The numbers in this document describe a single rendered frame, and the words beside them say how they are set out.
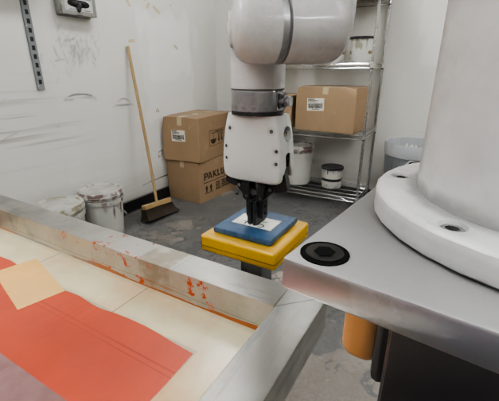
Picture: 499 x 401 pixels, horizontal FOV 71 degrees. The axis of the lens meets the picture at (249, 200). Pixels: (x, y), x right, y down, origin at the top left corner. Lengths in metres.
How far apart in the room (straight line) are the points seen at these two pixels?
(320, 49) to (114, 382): 0.38
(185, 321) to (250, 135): 0.26
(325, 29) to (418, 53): 2.96
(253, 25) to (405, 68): 3.02
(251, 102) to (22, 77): 2.30
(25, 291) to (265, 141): 0.34
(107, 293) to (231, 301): 0.15
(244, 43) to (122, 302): 0.31
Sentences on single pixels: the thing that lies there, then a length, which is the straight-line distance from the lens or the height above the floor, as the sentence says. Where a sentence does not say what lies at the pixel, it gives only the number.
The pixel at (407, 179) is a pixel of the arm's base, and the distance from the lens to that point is 0.17.
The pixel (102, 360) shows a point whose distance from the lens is 0.36.
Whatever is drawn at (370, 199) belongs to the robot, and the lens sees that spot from 0.17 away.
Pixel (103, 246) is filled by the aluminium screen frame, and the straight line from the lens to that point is 0.47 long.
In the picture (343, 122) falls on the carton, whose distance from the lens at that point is 3.00.
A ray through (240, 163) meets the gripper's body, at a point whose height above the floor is 1.06.
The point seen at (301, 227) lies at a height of 0.95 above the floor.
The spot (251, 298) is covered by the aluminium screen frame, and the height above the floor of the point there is 0.99.
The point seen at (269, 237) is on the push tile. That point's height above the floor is 0.96.
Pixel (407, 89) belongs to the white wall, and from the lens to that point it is 3.38.
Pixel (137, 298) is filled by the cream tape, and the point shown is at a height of 0.95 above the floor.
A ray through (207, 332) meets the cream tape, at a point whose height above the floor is 0.95.
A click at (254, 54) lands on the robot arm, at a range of 0.41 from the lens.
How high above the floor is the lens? 1.19
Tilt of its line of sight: 20 degrees down
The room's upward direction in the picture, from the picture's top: straight up
